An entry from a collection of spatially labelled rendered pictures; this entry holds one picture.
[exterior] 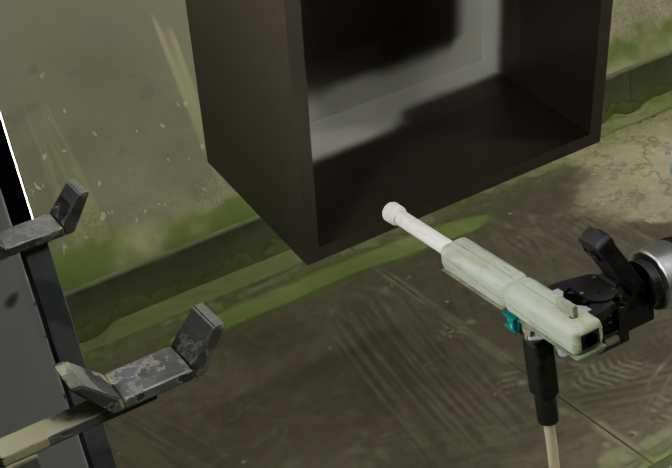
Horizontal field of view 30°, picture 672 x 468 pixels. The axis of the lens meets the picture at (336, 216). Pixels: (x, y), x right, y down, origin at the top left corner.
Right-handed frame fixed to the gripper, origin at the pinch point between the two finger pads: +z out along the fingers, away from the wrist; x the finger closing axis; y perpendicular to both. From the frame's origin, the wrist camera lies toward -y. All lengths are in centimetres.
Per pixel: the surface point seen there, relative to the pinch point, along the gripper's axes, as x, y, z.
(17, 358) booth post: -9, -29, 64
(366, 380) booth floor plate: 64, 48, -5
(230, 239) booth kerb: 119, 39, -4
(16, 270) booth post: -9, -38, 62
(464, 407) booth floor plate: 45, 47, -15
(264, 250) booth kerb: 119, 44, -11
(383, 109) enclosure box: 74, 0, -23
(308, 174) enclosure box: 40.2, -11.0, 9.6
